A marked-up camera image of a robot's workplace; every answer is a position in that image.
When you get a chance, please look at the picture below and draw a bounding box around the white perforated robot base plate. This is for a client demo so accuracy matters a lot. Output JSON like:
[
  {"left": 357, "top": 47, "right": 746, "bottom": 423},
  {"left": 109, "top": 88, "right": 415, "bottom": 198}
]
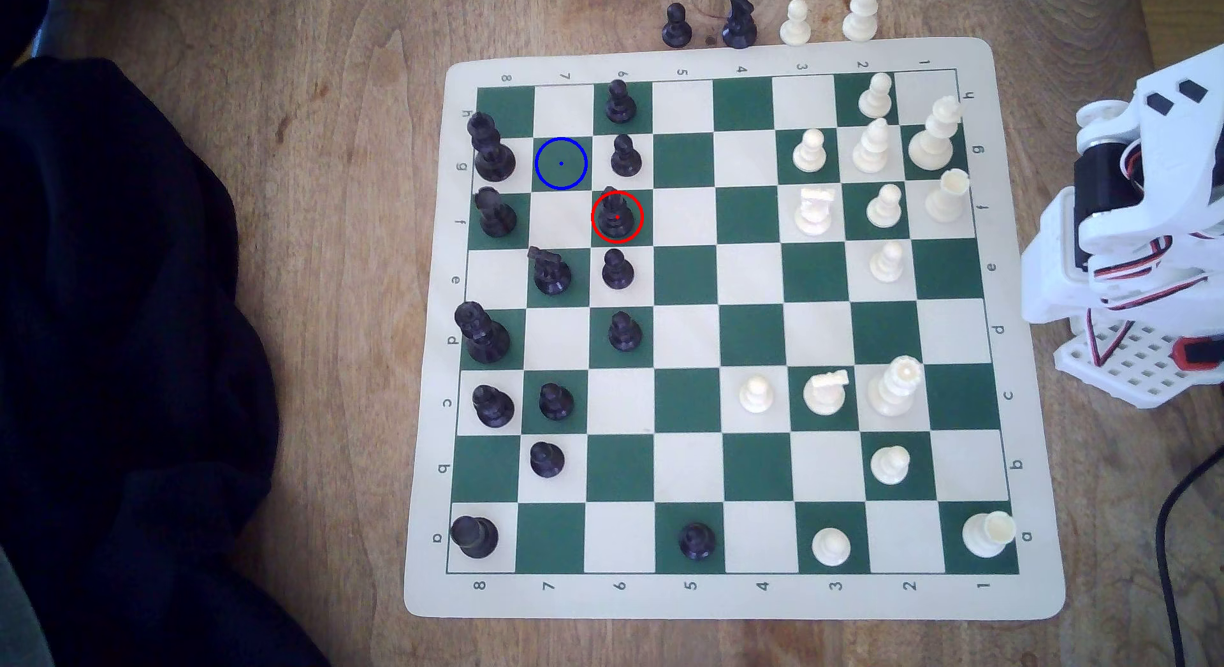
[{"left": 1054, "top": 313, "right": 1224, "bottom": 410}]

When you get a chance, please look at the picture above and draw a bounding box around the black rook chess piece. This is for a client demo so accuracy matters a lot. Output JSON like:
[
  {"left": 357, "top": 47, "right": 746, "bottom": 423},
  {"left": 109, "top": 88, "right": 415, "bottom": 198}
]
[
  {"left": 449, "top": 515, "right": 499, "bottom": 560},
  {"left": 474, "top": 187, "right": 518, "bottom": 238}
]

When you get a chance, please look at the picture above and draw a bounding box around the white knight chess piece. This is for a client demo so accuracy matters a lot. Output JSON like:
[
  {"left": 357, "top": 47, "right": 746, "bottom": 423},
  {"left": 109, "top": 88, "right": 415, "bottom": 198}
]
[
  {"left": 802, "top": 369, "right": 850, "bottom": 418},
  {"left": 794, "top": 186, "right": 837, "bottom": 238}
]

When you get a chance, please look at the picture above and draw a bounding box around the white king chess piece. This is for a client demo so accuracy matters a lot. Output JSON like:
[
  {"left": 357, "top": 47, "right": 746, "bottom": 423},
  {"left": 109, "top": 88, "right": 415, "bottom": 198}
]
[{"left": 867, "top": 355, "right": 925, "bottom": 418}]

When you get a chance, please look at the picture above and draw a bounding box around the black king chess piece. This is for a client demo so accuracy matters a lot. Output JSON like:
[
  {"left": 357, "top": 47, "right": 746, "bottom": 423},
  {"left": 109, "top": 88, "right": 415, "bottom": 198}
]
[{"left": 465, "top": 111, "right": 518, "bottom": 183}]

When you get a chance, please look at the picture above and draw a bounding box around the black floor cable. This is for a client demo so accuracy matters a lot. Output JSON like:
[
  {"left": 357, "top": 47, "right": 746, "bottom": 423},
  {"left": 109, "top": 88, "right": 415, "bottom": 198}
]
[{"left": 1155, "top": 447, "right": 1224, "bottom": 667}]

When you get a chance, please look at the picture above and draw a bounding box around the red black clamp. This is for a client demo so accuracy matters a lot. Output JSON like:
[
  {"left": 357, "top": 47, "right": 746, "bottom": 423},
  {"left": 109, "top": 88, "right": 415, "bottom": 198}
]
[{"left": 1174, "top": 334, "right": 1224, "bottom": 372}]

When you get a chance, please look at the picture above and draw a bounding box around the black knight chess piece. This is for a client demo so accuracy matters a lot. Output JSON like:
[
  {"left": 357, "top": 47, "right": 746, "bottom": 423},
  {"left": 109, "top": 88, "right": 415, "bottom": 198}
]
[
  {"left": 528, "top": 246, "right": 573, "bottom": 296},
  {"left": 721, "top": 0, "right": 759, "bottom": 50}
]

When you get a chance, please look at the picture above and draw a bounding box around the black queen chess piece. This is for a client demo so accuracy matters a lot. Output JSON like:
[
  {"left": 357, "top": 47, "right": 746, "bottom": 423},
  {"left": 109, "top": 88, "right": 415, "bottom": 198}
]
[{"left": 454, "top": 300, "right": 512, "bottom": 365}]

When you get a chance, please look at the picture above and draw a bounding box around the green white chess board mat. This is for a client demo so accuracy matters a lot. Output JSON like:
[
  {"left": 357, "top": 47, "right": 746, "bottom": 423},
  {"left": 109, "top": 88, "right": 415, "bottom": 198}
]
[{"left": 402, "top": 38, "right": 1067, "bottom": 621}]

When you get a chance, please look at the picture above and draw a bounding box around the white rook chess piece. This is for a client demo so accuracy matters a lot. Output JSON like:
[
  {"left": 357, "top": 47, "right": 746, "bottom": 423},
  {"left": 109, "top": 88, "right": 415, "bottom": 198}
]
[
  {"left": 961, "top": 511, "right": 1017, "bottom": 559},
  {"left": 924, "top": 168, "right": 972, "bottom": 223}
]

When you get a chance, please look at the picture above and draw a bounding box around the black bishop chess piece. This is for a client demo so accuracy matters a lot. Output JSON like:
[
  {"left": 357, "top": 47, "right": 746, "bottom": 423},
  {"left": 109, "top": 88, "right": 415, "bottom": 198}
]
[
  {"left": 597, "top": 186, "right": 640, "bottom": 242},
  {"left": 471, "top": 384, "right": 516, "bottom": 429}
]

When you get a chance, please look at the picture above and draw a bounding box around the black cloth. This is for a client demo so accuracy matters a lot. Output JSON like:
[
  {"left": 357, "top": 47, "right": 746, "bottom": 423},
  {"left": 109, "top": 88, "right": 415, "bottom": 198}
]
[{"left": 0, "top": 57, "right": 331, "bottom": 667}]

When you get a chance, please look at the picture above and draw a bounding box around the white bishop chess piece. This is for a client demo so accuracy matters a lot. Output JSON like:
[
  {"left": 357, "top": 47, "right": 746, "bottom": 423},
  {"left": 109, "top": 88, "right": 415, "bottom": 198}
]
[
  {"left": 841, "top": 0, "right": 881, "bottom": 43},
  {"left": 851, "top": 118, "right": 891, "bottom": 175}
]

